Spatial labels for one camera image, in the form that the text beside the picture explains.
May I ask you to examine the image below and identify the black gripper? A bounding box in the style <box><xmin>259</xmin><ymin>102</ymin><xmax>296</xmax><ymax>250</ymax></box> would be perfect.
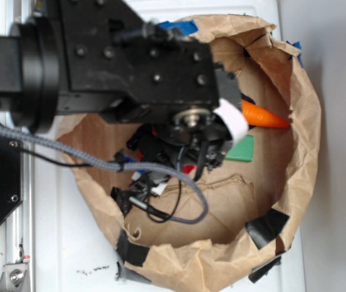
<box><xmin>126</xmin><ymin>113</ymin><xmax>233</xmax><ymax>181</ymax></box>

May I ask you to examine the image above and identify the aluminium rail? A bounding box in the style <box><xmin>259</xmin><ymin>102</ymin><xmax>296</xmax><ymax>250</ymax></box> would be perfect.
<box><xmin>5</xmin><ymin>1</ymin><xmax>37</xmax><ymax>291</ymax></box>

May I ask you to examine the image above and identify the blue tape piece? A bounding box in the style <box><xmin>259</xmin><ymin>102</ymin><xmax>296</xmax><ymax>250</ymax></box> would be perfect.
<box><xmin>284</xmin><ymin>40</ymin><xmax>305</xmax><ymax>69</ymax></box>
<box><xmin>158</xmin><ymin>19</ymin><xmax>199</xmax><ymax>37</ymax></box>

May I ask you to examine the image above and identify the red paper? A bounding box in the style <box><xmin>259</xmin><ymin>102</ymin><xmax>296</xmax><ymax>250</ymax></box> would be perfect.
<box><xmin>182</xmin><ymin>165</ymin><xmax>196</xmax><ymax>174</ymax></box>

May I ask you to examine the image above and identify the black tape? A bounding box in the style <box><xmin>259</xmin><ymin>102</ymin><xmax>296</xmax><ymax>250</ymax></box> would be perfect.
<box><xmin>110</xmin><ymin>187</ymin><xmax>133</xmax><ymax>217</ymax></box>
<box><xmin>248</xmin><ymin>255</ymin><xmax>281</xmax><ymax>283</ymax></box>
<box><xmin>116</xmin><ymin>230</ymin><xmax>150</xmax><ymax>267</ymax></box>
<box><xmin>245</xmin><ymin>209</ymin><xmax>290</xmax><ymax>249</ymax></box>

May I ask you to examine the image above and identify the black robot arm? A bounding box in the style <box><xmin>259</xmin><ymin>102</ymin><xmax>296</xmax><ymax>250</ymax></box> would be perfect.
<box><xmin>0</xmin><ymin>1</ymin><xmax>248</xmax><ymax>184</ymax></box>

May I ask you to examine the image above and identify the black tape bottom right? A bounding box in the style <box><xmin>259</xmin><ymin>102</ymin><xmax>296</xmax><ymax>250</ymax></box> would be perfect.
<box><xmin>248</xmin><ymin>255</ymin><xmax>281</xmax><ymax>283</ymax></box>

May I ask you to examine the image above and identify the green wooden block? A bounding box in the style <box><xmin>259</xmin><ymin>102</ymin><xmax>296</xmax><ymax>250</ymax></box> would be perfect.
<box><xmin>225</xmin><ymin>135</ymin><xmax>255</xmax><ymax>162</ymax></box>

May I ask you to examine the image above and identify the metal corner bracket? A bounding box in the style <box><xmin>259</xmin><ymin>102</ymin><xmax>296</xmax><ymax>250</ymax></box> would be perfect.
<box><xmin>0</xmin><ymin>263</ymin><xmax>30</xmax><ymax>292</ymax></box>

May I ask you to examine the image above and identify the orange toy carrot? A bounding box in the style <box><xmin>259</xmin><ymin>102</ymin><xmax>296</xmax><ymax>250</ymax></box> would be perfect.
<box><xmin>242</xmin><ymin>100</ymin><xmax>290</xmax><ymax>128</ymax></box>

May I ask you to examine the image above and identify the black tape lower right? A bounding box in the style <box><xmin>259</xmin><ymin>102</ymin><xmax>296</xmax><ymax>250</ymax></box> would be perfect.
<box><xmin>245</xmin><ymin>209</ymin><xmax>290</xmax><ymax>249</ymax></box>

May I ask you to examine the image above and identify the blue tape right piece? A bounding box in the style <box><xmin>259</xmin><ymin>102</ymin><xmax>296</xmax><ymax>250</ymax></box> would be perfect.
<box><xmin>284</xmin><ymin>40</ymin><xmax>305</xmax><ymax>69</ymax></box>

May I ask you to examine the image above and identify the white tape label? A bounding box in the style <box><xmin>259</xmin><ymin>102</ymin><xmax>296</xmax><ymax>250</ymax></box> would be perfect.
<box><xmin>213</xmin><ymin>99</ymin><xmax>249</xmax><ymax>147</ymax></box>

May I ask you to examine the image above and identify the black tape inner left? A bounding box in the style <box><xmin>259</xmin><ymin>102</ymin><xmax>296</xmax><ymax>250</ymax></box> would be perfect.
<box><xmin>110</xmin><ymin>187</ymin><xmax>133</xmax><ymax>217</ymax></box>

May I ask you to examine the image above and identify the black tape lower left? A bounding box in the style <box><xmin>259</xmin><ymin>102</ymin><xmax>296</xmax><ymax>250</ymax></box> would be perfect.
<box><xmin>116</xmin><ymin>230</ymin><xmax>150</xmax><ymax>267</ymax></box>

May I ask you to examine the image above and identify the brown paper bag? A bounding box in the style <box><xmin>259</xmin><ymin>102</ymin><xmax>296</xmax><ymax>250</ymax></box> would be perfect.
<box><xmin>72</xmin><ymin>15</ymin><xmax>321</xmax><ymax>291</ymax></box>

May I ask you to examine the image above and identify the dark blue rope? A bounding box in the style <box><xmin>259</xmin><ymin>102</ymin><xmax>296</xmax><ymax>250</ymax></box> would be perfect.
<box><xmin>241</xmin><ymin>94</ymin><xmax>258</xmax><ymax>106</ymax></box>

